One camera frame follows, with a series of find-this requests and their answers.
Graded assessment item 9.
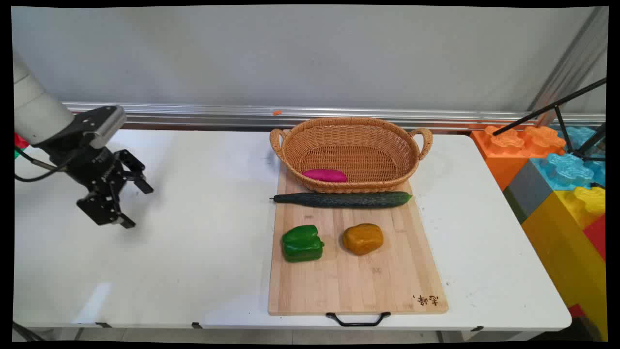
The purple sweet potato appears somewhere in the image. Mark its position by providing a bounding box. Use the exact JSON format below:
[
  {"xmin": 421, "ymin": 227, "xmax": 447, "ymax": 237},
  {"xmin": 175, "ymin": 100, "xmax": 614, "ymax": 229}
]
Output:
[{"xmin": 302, "ymin": 168, "xmax": 348, "ymax": 183}]

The yellow toy building block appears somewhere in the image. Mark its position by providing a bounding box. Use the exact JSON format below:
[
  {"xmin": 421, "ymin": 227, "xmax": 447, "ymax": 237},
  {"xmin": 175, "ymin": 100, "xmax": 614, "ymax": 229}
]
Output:
[{"xmin": 521, "ymin": 186, "xmax": 608, "ymax": 341}]

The aluminium rail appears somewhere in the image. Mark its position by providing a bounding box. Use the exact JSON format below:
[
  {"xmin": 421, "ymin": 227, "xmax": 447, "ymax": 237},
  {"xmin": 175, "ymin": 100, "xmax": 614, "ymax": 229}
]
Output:
[{"xmin": 62, "ymin": 101, "xmax": 607, "ymax": 131}]

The blue toy building block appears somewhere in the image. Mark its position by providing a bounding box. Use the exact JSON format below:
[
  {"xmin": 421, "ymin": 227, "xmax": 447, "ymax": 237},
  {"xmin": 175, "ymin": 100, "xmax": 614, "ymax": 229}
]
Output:
[{"xmin": 530, "ymin": 126, "xmax": 607, "ymax": 192}]

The bamboo cutting board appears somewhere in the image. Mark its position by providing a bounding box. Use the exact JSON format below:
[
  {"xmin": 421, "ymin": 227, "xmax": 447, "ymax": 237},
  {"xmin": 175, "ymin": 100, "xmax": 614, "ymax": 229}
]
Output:
[{"xmin": 267, "ymin": 162, "xmax": 449, "ymax": 316}]

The black cutting board handle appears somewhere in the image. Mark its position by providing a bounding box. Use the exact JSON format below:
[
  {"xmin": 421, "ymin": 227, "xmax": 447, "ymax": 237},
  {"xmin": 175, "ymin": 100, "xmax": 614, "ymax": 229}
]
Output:
[{"xmin": 325, "ymin": 311, "xmax": 391, "ymax": 327}]

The black tripod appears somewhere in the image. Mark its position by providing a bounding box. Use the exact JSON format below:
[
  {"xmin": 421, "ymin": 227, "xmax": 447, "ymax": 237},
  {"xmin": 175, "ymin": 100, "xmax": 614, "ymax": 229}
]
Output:
[{"xmin": 493, "ymin": 77, "xmax": 607, "ymax": 163}]

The red toy building block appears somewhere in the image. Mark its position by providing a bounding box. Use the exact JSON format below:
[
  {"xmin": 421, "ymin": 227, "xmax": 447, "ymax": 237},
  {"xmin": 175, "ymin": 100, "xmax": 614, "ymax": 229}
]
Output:
[{"xmin": 583, "ymin": 215, "xmax": 607, "ymax": 262}]

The dark green cucumber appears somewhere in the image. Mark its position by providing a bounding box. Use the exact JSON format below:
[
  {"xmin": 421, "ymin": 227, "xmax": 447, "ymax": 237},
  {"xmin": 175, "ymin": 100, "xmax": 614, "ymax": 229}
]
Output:
[{"xmin": 270, "ymin": 191, "xmax": 413, "ymax": 209}]

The green bell pepper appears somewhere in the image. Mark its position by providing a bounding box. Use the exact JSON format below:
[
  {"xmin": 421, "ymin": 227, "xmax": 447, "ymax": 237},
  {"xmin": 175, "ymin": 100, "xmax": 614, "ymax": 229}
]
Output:
[{"xmin": 281, "ymin": 224, "xmax": 325, "ymax": 263}]

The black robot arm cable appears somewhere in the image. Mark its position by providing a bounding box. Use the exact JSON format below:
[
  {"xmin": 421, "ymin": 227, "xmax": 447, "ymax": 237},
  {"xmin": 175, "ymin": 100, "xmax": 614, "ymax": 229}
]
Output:
[{"xmin": 14, "ymin": 145, "xmax": 73, "ymax": 183}]

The woven wicker basket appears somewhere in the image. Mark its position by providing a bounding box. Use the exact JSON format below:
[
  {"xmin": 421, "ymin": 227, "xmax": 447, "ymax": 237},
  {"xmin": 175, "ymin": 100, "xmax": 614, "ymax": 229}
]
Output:
[{"xmin": 269, "ymin": 117, "xmax": 434, "ymax": 194}]

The orange toy building block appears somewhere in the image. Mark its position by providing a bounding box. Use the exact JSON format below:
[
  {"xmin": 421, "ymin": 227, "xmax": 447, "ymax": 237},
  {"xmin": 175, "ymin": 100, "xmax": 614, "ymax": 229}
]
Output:
[{"xmin": 470, "ymin": 125, "xmax": 567, "ymax": 191}]

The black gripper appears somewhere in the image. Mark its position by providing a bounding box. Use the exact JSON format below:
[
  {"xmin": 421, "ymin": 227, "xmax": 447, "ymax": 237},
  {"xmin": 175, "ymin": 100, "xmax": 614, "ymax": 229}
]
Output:
[{"xmin": 46, "ymin": 144, "xmax": 155, "ymax": 229}]

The grey toy building block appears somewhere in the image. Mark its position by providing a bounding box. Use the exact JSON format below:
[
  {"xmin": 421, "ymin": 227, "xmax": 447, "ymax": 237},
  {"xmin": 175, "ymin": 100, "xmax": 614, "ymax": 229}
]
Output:
[{"xmin": 503, "ymin": 159, "xmax": 554, "ymax": 224}]

